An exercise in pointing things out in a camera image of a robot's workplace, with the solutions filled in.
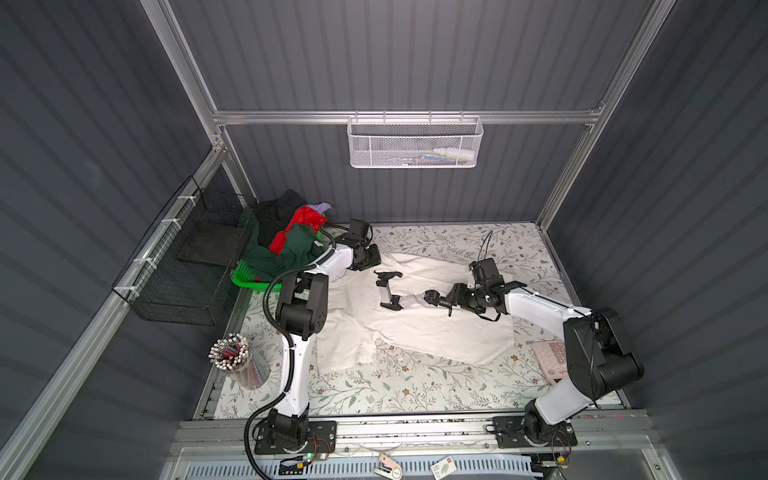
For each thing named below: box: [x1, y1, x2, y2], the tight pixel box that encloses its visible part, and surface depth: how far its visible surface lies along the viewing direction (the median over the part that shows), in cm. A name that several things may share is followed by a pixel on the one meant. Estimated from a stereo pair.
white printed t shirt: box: [316, 256, 515, 373], surface depth 96 cm
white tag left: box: [374, 452, 403, 479], surface depth 69 cm
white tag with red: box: [430, 456, 457, 480], surface depth 70 cm
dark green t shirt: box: [237, 206, 328, 282], surface depth 101 cm
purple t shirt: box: [307, 202, 332, 214], surface depth 114 cm
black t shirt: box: [251, 189, 306, 247], surface depth 110 cm
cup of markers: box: [208, 333, 270, 390], surface depth 74 cm
